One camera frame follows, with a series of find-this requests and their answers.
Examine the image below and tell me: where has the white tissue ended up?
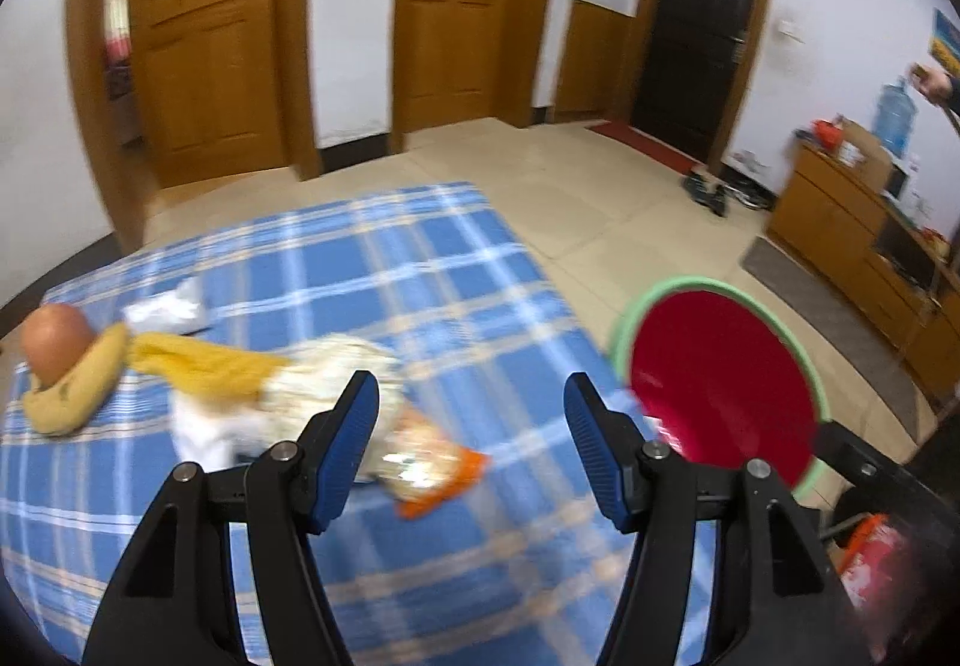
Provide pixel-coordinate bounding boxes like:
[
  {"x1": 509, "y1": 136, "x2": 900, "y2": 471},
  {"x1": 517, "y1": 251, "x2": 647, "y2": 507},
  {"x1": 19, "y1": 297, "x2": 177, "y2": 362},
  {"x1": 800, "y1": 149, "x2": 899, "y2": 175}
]
[{"x1": 124, "y1": 276, "x2": 215, "y2": 329}]

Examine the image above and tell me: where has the wooden door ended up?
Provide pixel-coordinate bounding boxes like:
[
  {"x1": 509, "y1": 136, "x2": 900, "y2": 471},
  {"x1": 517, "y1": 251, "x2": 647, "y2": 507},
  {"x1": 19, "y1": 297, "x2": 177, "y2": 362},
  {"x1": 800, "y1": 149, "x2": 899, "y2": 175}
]
[
  {"x1": 127, "y1": 0, "x2": 286, "y2": 187},
  {"x1": 401, "y1": 0, "x2": 518, "y2": 131}
]

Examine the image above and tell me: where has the white cloth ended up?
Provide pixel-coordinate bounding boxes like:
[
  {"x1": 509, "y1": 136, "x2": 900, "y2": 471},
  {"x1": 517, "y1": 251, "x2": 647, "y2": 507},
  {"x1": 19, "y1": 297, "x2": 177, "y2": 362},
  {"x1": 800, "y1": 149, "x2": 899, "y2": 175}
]
[{"x1": 172, "y1": 403, "x2": 260, "y2": 468}]

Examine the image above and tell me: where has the white microwave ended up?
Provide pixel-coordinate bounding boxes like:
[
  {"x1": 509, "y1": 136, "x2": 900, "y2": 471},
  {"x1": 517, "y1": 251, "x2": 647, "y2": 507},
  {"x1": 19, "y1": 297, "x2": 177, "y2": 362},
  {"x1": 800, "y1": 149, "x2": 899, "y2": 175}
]
[{"x1": 885, "y1": 160, "x2": 922, "y2": 202}]

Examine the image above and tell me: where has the striped curtain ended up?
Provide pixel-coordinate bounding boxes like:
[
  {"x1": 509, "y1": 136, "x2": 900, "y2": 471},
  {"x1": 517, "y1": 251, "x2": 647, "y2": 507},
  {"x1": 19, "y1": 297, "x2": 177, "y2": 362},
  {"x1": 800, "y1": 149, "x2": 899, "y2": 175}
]
[{"x1": 101, "y1": 0, "x2": 134, "y2": 97}]

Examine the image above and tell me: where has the wooden floor cabinet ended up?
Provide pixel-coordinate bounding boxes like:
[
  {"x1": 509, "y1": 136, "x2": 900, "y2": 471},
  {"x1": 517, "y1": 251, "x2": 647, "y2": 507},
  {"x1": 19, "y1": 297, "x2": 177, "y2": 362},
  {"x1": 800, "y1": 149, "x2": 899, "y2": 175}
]
[{"x1": 765, "y1": 141, "x2": 960, "y2": 412}]

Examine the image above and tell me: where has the orange snack packet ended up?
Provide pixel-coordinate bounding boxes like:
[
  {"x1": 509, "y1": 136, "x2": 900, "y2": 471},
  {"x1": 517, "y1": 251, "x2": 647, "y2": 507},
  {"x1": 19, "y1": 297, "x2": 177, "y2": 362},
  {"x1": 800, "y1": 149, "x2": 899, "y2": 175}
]
[{"x1": 375, "y1": 407, "x2": 488, "y2": 521}]

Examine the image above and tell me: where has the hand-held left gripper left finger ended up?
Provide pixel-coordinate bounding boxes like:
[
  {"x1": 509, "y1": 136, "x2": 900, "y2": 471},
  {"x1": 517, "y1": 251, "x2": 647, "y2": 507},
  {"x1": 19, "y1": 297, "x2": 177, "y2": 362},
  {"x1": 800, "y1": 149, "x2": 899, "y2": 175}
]
[{"x1": 81, "y1": 370, "x2": 381, "y2": 666}]

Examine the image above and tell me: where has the wooden door frame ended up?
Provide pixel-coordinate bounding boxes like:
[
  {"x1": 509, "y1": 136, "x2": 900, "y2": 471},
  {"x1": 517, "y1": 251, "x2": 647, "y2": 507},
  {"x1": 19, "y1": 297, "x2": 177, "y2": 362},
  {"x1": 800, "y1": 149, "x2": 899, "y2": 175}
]
[
  {"x1": 66, "y1": 0, "x2": 323, "y2": 247},
  {"x1": 390, "y1": 0, "x2": 563, "y2": 153}
]

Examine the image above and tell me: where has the red doormat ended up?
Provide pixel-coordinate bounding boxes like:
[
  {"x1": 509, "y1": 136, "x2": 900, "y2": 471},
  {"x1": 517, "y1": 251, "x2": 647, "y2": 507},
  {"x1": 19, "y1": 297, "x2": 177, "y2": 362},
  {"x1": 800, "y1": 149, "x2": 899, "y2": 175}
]
[{"x1": 585, "y1": 120, "x2": 702, "y2": 176}]

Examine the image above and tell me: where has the wooden wall cabinet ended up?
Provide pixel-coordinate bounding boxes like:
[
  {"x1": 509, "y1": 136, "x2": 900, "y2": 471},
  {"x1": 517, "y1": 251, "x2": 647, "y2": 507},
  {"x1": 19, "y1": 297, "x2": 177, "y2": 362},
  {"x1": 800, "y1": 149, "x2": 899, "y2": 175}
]
[{"x1": 555, "y1": 0, "x2": 627, "y2": 119}]

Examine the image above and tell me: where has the grey floor mat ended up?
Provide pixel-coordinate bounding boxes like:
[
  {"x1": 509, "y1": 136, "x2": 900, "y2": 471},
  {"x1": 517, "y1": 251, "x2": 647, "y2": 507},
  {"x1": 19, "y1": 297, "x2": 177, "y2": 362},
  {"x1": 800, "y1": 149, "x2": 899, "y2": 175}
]
[{"x1": 739, "y1": 237, "x2": 920, "y2": 438}]

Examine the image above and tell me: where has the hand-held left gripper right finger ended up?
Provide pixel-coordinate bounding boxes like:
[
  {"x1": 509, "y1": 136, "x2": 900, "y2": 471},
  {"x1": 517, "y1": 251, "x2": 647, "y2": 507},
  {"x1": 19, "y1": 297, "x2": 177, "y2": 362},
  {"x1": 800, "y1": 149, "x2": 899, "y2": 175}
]
[{"x1": 562, "y1": 372, "x2": 848, "y2": 666}]

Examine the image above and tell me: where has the black door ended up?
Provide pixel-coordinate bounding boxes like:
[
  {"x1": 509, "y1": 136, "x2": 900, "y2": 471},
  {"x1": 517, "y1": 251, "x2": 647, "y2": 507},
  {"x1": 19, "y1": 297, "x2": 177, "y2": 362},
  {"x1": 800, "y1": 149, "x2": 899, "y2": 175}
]
[{"x1": 634, "y1": 0, "x2": 762, "y2": 164}]

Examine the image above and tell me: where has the blue water bottle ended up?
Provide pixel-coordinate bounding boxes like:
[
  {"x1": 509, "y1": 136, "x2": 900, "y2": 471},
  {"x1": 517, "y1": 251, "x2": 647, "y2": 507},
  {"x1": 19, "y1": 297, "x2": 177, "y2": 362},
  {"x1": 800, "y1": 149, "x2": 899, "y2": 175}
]
[{"x1": 874, "y1": 77, "x2": 920, "y2": 157}]

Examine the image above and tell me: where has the wall poster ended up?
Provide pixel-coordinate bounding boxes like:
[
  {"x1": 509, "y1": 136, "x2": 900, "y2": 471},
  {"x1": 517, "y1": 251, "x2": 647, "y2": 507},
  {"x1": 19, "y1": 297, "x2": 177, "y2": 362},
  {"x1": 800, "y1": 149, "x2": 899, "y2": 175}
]
[{"x1": 930, "y1": 6, "x2": 960, "y2": 74}]

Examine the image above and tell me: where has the red basin with green rim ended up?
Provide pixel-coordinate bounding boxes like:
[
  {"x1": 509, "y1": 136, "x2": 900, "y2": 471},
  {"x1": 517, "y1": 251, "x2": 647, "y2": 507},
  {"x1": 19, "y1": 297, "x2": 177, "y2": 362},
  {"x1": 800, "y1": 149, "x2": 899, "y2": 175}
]
[{"x1": 609, "y1": 274, "x2": 832, "y2": 496}]

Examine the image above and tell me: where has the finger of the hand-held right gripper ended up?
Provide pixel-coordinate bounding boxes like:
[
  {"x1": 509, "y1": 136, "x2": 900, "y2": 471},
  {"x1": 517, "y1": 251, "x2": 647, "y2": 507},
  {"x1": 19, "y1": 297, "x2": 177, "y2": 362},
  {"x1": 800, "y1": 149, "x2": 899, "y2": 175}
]
[{"x1": 814, "y1": 420, "x2": 942, "y2": 517}]

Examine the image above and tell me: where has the yellow banana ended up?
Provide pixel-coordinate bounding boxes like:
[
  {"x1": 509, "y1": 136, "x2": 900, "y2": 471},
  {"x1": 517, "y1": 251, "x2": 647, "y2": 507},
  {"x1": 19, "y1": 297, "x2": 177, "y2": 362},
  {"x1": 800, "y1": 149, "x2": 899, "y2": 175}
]
[{"x1": 21, "y1": 323, "x2": 130, "y2": 434}]

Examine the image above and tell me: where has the cardboard box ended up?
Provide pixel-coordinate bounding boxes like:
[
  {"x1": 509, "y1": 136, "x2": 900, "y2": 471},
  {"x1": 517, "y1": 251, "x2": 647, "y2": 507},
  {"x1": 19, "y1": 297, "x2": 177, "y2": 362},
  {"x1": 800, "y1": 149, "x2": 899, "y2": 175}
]
[{"x1": 832, "y1": 118, "x2": 893, "y2": 187}]

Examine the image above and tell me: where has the black and white sneaker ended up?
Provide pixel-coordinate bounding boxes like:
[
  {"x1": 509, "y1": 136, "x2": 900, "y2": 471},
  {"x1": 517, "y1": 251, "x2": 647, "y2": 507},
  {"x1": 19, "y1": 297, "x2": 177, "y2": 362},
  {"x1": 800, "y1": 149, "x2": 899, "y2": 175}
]
[{"x1": 727, "y1": 177, "x2": 773, "y2": 209}]

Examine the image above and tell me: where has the blue plaid tablecloth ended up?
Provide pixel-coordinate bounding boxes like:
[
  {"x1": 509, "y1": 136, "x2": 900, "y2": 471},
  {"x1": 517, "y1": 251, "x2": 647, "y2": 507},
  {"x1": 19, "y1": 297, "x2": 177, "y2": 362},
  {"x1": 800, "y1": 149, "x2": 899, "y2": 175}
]
[{"x1": 0, "y1": 182, "x2": 717, "y2": 666}]

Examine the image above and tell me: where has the red apple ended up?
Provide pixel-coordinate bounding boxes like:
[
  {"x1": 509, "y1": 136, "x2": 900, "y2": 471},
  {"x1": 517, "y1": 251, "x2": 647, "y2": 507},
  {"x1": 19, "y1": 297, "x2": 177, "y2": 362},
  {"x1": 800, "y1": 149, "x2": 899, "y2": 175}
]
[{"x1": 20, "y1": 304, "x2": 97, "y2": 386}]

